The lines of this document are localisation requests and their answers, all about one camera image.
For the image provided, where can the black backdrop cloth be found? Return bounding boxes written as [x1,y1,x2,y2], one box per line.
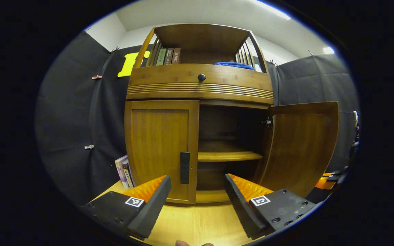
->
[35,31,361,205]

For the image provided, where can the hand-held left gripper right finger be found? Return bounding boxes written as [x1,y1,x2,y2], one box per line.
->
[224,173,317,240]

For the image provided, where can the metal door hinge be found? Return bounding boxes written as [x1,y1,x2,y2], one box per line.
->
[261,115,275,129]

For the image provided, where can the pale thin book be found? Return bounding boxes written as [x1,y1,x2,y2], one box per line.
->
[115,155,130,189]

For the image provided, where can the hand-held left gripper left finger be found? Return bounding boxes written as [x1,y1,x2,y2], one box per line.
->
[79,175,172,240]

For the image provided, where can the green book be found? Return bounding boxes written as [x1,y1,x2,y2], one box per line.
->
[156,48,167,66]

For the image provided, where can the wooden cabinet shelf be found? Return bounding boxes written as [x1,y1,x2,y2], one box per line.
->
[198,140,263,162]

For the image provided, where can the wooden shoe cabinet door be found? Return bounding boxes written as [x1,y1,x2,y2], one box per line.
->
[124,100,200,204]
[257,101,339,198]

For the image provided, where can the wooden cabinet drawer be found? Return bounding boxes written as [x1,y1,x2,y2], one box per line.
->
[126,64,274,105]

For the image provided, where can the blue towel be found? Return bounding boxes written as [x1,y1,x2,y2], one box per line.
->
[215,61,255,71]

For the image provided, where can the wooden double-door shoe cabinet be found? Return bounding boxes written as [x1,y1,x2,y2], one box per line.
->
[124,23,274,204]

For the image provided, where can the dark cover thin book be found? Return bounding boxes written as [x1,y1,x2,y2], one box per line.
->
[122,159,136,188]

